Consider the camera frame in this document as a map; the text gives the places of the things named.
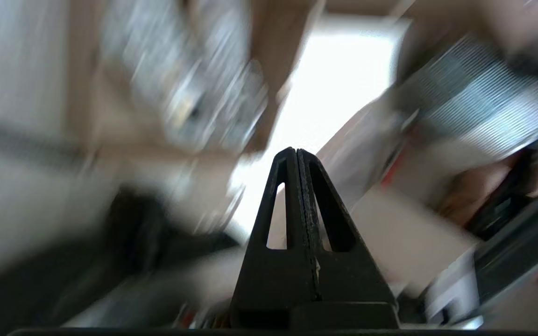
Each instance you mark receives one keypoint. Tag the brown cardboard shoe box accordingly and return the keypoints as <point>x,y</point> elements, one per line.
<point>278,56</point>

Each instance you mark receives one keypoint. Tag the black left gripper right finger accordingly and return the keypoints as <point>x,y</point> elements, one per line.
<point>353,280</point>

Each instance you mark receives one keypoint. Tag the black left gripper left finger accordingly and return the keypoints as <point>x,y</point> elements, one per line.
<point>269,280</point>

